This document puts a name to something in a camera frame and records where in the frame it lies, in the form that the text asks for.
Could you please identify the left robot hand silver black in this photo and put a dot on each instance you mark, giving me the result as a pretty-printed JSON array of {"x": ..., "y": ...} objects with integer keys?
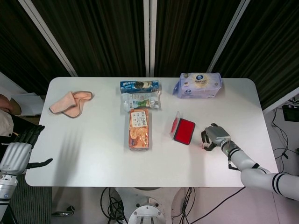
[{"x": 15, "y": 157}]

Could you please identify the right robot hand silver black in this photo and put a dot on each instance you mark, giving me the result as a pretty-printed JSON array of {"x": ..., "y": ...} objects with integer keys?
[{"x": 216, "y": 136}]

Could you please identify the small white block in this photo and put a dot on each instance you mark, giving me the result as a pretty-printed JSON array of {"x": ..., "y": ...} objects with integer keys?
[{"x": 206, "y": 146}]

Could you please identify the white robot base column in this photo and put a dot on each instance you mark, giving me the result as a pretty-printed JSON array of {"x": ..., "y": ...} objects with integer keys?
[{"x": 148, "y": 210}]

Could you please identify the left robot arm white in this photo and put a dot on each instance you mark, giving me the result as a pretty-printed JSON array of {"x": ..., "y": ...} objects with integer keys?
[{"x": 6, "y": 189}]

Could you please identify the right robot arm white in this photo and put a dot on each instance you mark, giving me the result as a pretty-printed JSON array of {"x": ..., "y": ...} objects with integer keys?
[{"x": 257, "y": 177}]

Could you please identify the red ink pad case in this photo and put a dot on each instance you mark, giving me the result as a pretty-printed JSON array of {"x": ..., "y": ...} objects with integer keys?
[{"x": 184, "y": 131}]

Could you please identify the person in beige clothes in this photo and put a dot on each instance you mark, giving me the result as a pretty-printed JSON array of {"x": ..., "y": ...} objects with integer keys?
[{"x": 4, "y": 121}]

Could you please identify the purple tissue pack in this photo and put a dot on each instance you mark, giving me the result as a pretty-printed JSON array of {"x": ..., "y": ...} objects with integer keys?
[{"x": 198, "y": 85}]

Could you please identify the white cardboard box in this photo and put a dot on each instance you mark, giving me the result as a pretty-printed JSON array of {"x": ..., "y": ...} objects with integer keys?
[{"x": 30, "y": 105}]

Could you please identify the chrome caster wheel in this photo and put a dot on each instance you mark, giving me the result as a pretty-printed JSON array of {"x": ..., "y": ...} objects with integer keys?
[{"x": 66, "y": 210}]

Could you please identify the pink cloth grey trim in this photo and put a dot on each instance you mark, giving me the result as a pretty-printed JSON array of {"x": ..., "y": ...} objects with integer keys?
[{"x": 70, "y": 105}]

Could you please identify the orange cracker box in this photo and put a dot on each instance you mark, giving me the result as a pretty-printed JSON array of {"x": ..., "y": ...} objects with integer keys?
[{"x": 139, "y": 130}]

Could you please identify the black monitor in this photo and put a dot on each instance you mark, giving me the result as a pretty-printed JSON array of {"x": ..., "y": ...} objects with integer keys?
[{"x": 290, "y": 113}]

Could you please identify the clear snack bag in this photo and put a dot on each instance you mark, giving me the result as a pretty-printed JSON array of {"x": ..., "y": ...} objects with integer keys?
[{"x": 140, "y": 102}]

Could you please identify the blue cookie box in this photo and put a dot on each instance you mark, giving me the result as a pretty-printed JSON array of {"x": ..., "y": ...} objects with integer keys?
[{"x": 140, "y": 86}]

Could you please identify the black pleated curtain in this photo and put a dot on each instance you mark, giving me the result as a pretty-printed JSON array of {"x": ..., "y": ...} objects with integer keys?
[
  {"x": 98, "y": 35},
  {"x": 191, "y": 35},
  {"x": 21, "y": 39},
  {"x": 268, "y": 46}
]

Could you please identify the white partition post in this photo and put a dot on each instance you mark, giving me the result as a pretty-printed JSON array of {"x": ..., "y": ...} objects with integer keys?
[
  {"x": 227, "y": 37},
  {"x": 149, "y": 37},
  {"x": 49, "y": 39},
  {"x": 280, "y": 100}
]

